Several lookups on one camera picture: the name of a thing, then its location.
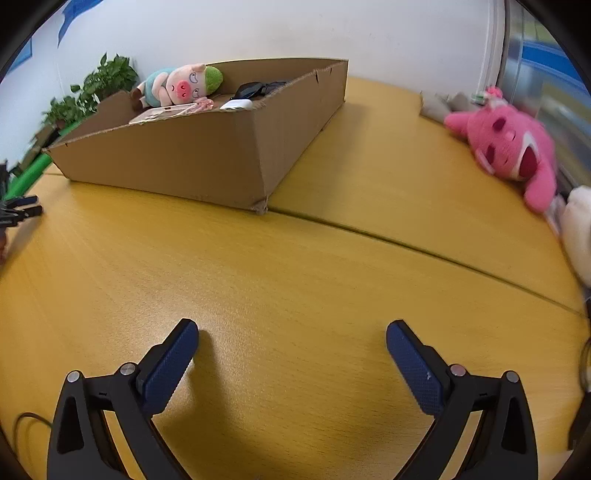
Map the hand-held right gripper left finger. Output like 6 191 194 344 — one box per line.
46 318 200 480

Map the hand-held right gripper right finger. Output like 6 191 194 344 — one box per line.
386 319 540 480

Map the brown cardboard box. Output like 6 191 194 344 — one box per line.
42 58 349 217

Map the green pole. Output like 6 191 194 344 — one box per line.
7 152 51 200

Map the small green potted plant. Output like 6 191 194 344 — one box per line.
41 95 85 134

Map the large green potted plant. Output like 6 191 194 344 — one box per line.
69 53 139 116

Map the clear phone case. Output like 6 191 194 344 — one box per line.
128 102 199 125

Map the pig plush toy teal shirt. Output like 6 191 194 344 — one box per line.
130 63 225 112

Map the white plush toy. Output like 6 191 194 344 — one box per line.
558 185 591 289

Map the pink plush toy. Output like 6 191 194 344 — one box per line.
443 85 559 214

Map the black rounded object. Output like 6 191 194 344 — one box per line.
229 81 289 100

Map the grey cloth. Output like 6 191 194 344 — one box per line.
419 90 476 121

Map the glass door with blue stripe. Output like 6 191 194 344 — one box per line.
503 0 591 185

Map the black cable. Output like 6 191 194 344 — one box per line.
576 339 591 393
13 412 56 462

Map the blue wall decal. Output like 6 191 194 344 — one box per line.
58 0 99 47

